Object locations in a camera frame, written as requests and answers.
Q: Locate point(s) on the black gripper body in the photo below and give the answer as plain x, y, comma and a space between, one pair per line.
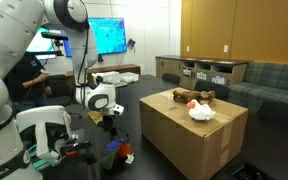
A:
108, 122

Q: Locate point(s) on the orange plush carrot green leaves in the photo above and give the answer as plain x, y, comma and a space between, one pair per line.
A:
124, 150

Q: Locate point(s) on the brown plush moose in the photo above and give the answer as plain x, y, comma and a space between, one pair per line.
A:
194, 96

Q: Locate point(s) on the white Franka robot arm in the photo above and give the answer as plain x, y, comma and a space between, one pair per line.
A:
4, 50

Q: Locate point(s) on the large cardboard box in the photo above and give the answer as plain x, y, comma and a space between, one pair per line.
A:
190, 146

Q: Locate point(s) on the black floor outlet box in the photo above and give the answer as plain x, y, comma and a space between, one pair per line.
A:
252, 171

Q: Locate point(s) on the black orange-tipped tool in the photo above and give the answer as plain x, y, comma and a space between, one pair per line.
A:
77, 146

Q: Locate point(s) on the black water bottle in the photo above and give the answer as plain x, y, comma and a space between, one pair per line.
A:
99, 80

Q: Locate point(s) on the white plastic container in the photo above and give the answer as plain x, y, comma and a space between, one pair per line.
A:
109, 76

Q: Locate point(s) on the white crumpled cloth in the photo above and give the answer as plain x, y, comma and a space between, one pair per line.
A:
129, 77

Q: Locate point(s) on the low wooden cabinet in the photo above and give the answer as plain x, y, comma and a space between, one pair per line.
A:
117, 69

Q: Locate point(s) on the black office chair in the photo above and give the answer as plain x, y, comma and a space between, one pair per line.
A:
62, 91

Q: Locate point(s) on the white VR headset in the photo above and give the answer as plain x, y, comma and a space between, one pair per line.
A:
40, 115

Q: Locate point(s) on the green plastic clamp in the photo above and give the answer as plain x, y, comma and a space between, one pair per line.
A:
47, 163

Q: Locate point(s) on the dark grey chair backrest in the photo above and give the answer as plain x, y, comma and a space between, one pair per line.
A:
214, 89
171, 78

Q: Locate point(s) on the seated person dark shirt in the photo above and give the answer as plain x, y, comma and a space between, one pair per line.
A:
25, 80

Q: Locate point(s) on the small teal monitor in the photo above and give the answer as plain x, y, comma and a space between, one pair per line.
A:
40, 43

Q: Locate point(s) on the wooden open shelf unit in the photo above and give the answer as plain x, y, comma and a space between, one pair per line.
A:
217, 71

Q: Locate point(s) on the green plaid sofa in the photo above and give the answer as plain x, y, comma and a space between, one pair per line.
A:
270, 86

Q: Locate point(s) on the small dark wall device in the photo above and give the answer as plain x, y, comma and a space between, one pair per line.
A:
131, 43

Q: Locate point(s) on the large wall TV screen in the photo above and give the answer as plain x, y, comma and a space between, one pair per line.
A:
107, 35

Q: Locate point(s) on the black stereo camera on mount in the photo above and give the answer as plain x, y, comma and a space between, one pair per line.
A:
54, 36

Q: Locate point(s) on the white wall outlet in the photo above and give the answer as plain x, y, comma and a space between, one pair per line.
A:
225, 49
188, 49

